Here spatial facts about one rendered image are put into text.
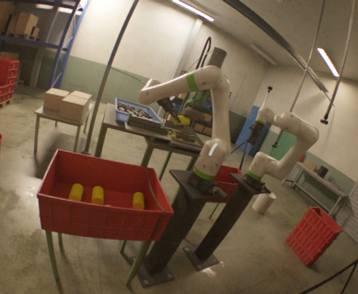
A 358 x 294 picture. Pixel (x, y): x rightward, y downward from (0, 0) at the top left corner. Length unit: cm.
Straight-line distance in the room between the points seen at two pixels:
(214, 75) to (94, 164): 82
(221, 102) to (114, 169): 74
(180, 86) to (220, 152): 41
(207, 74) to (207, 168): 47
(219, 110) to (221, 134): 14
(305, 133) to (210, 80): 63
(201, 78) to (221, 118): 27
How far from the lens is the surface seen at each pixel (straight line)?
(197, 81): 96
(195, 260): 186
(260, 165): 136
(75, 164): 112
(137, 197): 112
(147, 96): 111
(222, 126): 107
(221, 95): 108
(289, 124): 111
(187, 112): 133
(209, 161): 92
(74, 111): 241
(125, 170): 113
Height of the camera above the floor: 135
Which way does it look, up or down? 17 degrees down
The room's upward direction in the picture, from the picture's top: 22 degrees clockwise
